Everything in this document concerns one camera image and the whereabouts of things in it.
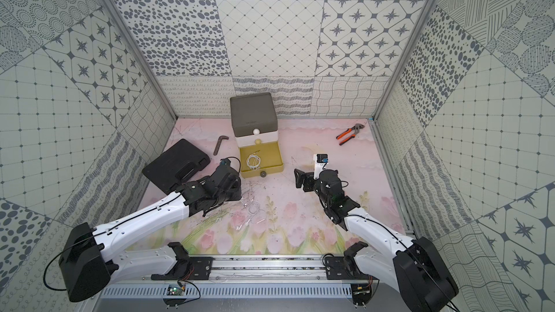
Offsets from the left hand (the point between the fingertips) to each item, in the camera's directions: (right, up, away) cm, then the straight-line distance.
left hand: (240, 184), depth 81 cm
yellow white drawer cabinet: (+4, +26, +10) cm, 28 cm away
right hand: (+26, +4, +4) cm, 26 cm away
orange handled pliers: (+55, +22, +35) cm, 69 cm away
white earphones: (+2, +9, +23) cm, 25 cm away
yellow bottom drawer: (+10, +7, +21) cm, 25 cm away
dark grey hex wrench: (-18, +15, +30) cm, 38 cm away
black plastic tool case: (-30, +7, +15) cm, 35 cm away
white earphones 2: (+5, -14, +5) cm, 16 cm away
